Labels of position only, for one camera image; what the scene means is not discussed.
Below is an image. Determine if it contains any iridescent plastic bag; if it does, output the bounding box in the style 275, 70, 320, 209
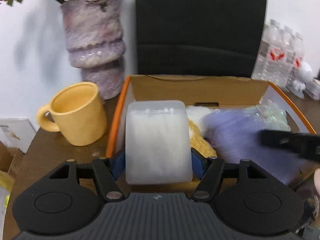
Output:
244, 99, 291, 132

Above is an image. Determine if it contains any purple towel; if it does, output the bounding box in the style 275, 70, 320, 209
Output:
204, 109, 316, 186

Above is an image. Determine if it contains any yellow mug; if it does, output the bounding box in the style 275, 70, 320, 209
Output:
36, 82, 107, 146

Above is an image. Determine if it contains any purple fuzzy vase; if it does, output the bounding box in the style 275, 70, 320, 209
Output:
60, 0, 125, 100

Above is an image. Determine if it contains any white box on floor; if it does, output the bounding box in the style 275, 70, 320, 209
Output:
1, 118, 36, 153

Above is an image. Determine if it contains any left water bottle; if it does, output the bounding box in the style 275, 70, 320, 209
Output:
251, 19, 281, 80

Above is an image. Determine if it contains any right water bottle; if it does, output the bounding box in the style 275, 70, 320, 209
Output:
287, 32, 305, 89

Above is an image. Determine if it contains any black paper bag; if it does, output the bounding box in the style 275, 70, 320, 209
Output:
136, 0, 267, 77

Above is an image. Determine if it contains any clear plastic swab box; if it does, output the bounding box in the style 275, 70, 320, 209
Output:
125, 100, 193, 185

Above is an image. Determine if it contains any pink round jar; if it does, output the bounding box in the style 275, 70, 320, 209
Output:
313, 168, 320, 196

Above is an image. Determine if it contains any water bottle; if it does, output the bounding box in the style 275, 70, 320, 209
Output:
272, 25, 295, 88
287, 32, 305, 89
251, 19, 281, 80

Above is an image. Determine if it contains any yellow white plush toy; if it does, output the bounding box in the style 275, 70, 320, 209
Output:
186, 106, 219, 158

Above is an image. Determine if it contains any middle water bottle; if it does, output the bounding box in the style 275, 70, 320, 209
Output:
272, 25, 295, 88

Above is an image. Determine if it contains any white robot figurine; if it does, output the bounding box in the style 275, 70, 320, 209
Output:
290, 61, 313, 99

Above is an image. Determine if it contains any orange cardboard box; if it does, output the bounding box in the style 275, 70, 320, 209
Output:
106, 75, 316, 186

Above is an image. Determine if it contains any small tin box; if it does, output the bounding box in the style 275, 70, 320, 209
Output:
305, 77, 320, 100

